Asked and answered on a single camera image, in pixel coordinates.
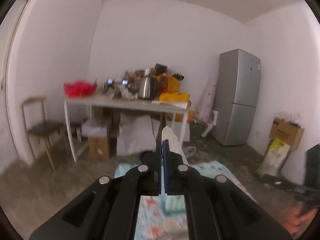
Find floral blue tablecloth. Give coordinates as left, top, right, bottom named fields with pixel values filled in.
left=113, top=160, right=258, bottom=240

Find cardboard box under table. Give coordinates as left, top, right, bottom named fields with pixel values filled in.
left=88, top=137, right=110, bottom=161

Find green rice bag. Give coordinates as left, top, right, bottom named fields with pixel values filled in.
left=257, top=138, right=291, bottom=177

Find white sack under table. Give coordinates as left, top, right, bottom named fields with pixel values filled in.
left=116, top=113, right=160, bottom=157

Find person head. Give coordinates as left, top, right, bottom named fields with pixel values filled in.
left=283, top=200, right=319, bottom=235

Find grey foil wrapped box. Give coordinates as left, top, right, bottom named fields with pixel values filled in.
left=81, top=119, right=111, bottom=138

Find yellow bag under table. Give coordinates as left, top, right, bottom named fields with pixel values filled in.
left=165, top=111, right=195, bottom=123

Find silver refrigerator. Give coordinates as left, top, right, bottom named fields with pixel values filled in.
left=210, top=49, right=261, bottom=146

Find pink rolled mat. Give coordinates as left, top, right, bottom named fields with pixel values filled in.
left=195, top=76, right=217, bottom=123

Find white panel door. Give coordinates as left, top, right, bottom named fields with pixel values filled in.
left=0, top=0, right=28, bottom=173

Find white side table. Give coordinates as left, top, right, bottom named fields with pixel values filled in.
left=64, top=94, right=189, bottom=163

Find yellow bag on table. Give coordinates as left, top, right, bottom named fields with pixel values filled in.
left=156, top=74, right=190, bottom=109

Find steel electric kettle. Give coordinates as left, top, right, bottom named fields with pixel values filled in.
left=138, top=68, right=158, bottom=100

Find wooden chair black seat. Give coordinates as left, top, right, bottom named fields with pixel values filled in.
left=21, top=96, right=70, bottom=172

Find red plastic bag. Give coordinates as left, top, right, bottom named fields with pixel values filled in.
left=63, top=81, right=96, bottom=98

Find cardboard box by wall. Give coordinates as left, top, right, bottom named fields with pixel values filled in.
left=269, top=118, right=304, bottom=150

